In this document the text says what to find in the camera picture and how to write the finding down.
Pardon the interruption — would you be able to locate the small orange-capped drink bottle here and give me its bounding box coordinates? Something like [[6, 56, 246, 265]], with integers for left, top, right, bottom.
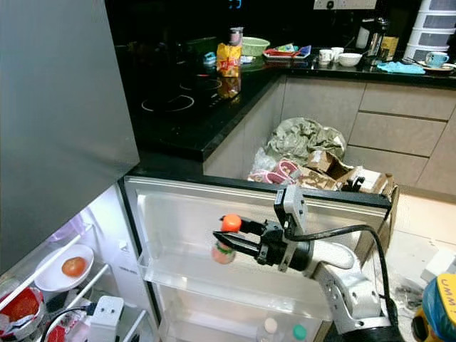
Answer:
[[211, 213, 244, 266]]

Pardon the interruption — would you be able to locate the fridge door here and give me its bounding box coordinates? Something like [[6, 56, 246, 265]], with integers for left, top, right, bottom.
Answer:
[[123, 175, 396, 342]]

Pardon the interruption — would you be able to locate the clear fridge door shelf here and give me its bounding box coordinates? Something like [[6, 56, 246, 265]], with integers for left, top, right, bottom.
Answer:
[[138, 253, 337, 323]]

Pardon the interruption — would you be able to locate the stainless steel fridge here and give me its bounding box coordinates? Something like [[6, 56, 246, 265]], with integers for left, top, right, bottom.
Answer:
[[0, 0, 147, 342]]

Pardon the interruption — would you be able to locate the pink and white snack packet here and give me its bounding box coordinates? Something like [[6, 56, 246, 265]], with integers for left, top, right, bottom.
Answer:
[[248, 158, 305, 186]]

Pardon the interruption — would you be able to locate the grey-green crumpled bag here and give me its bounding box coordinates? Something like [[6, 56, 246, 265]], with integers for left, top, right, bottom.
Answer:
[[266, 117, 348, 169]]

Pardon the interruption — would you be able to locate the black kitchen counter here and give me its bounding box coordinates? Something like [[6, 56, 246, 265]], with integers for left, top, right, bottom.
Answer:
[[107, 14, 456, 163]]

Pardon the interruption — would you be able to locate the beige kitchen cabinet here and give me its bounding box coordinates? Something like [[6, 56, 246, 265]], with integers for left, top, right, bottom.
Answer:
[[203, 76, 456, 197]]

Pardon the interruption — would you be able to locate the red food bowl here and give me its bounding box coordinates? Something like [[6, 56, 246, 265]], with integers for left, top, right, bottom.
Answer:
[[0, 286, 45, 337]]

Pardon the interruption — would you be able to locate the black induction hob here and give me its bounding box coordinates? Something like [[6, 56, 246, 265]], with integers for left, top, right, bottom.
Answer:
[[135, 71, 257, 118]]

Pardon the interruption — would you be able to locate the white plate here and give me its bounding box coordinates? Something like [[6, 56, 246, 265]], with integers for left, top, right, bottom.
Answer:
[[35, 244, 95, 292]]

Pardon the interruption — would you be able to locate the yellow snack bag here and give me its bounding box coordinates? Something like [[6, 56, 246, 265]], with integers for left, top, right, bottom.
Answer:
[[215, 43, 244, 78]]

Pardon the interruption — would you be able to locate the yellow and blue toy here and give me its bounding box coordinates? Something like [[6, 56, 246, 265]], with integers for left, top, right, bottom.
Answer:
[[410, 274, 456, 342]]

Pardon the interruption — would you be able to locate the red and blue tray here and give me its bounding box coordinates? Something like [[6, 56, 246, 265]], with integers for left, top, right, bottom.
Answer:
[[261, 43, 312, 61]]

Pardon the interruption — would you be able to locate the red tomato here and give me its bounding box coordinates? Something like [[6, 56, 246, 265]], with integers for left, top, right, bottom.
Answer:
[[61, 256, 88, 279]]

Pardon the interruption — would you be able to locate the green plastic bowl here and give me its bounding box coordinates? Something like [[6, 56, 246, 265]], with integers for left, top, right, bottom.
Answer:
[[240, 36, 271, 58]]

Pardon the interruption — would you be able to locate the white bowl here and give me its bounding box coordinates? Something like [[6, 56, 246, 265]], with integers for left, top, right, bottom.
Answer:
[[338, 52, 363, 68]]

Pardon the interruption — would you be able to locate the grey jar with pink label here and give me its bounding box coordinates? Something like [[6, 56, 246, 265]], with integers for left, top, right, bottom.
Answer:
[[228, 26, 246, 48]]

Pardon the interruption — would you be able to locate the red and white bag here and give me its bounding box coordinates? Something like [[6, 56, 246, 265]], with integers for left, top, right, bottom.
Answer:
[[43, 310, 90, 342]]

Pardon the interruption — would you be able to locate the teal cloth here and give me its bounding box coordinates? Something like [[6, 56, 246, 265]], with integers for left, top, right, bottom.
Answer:
[[375, 61, 428, 76]]

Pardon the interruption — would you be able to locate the yellow box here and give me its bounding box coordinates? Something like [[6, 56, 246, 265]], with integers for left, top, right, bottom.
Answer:
[[380, 36, 400, 62]]

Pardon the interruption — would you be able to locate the black and silver kettle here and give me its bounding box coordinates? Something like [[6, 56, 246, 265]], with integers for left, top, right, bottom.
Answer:
[[356, 16, 390, 62]]

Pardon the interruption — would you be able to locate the teal mug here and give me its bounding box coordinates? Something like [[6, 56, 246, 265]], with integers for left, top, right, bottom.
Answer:
[[425, 51, 450, 69]]

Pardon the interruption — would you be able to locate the brown-rimmed saucer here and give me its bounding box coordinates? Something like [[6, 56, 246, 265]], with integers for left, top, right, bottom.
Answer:
[[416, 62, 456, 76]]

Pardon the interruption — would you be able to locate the white plastic drawer unit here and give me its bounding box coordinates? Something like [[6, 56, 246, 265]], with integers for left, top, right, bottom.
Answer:
[[404, 0, 456, 63]]

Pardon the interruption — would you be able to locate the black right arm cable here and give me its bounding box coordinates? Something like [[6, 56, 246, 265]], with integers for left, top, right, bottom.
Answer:
[[289, 224, 400, 325]]

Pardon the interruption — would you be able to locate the white wall socket strip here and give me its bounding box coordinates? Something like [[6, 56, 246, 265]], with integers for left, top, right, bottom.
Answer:
[[313, 0, 379, 11]]

